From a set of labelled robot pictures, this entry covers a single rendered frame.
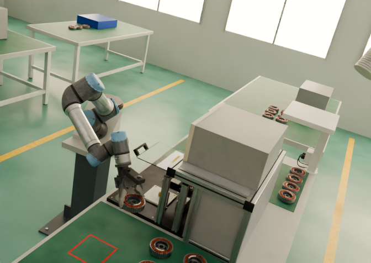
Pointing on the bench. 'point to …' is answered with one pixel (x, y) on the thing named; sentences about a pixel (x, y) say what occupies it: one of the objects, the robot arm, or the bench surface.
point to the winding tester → (235, 144)
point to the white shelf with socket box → (310, 119)
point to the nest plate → (152, 194)
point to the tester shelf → (222, 183)
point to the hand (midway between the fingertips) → (133, 204)
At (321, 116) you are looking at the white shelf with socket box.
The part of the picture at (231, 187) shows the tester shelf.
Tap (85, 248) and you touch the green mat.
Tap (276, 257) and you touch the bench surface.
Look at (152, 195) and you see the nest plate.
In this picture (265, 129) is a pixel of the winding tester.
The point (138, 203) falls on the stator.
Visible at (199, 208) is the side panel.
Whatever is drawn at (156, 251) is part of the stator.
